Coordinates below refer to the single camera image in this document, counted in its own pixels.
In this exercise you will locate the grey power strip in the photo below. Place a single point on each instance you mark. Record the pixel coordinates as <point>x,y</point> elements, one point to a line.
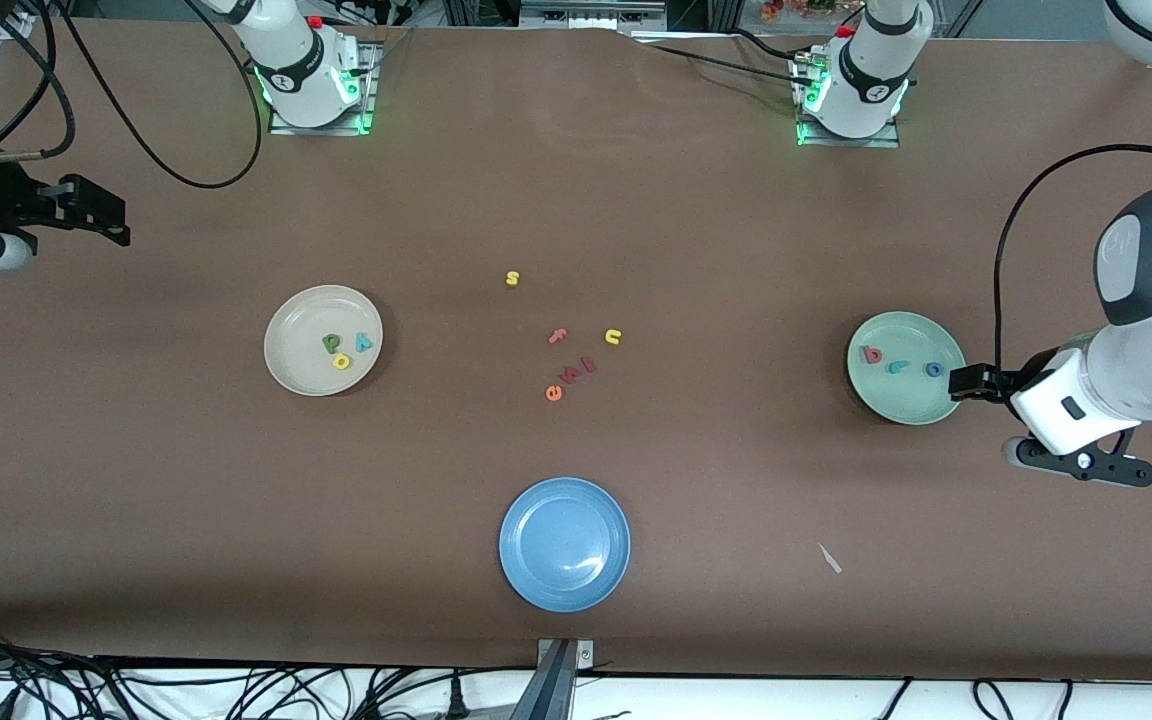
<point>591,14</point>

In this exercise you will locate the black power plug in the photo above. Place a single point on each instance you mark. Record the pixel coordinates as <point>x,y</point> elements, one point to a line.
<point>456,700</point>

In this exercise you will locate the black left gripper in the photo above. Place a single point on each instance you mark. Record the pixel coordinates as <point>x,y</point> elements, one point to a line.
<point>998,383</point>

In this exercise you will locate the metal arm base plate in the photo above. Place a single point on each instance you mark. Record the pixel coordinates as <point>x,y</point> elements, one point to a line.
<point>846,143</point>
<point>321,130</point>

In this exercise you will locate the white paper scrap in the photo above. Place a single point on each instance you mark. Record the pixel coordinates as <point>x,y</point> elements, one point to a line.
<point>829,558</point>

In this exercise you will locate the beige round plate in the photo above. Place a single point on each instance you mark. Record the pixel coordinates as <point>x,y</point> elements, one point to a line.
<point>306,320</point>

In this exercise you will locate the brown table cover sheet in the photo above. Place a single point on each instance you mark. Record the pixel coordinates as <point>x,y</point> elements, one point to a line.
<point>636,150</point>

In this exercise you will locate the blue round plate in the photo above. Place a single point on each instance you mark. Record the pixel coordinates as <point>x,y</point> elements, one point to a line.
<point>564,544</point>

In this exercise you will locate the grey metal camera post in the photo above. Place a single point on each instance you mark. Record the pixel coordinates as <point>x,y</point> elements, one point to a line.
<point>556,680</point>

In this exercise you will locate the green round plate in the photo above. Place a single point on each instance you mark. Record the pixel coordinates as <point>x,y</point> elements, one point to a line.
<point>906,400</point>

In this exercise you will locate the orange dried flowers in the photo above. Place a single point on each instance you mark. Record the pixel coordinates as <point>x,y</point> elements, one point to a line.
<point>786,10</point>

